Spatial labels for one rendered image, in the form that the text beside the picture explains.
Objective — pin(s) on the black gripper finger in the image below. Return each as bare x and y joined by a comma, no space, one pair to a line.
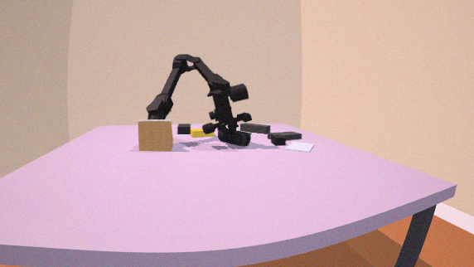
227,134
232,131

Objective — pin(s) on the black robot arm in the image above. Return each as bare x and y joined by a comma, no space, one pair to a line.
220,88

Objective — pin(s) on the dark grey rounded unit with white label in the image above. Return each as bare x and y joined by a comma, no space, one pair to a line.
241,138

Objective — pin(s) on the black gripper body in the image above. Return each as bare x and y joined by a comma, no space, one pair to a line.
225,117

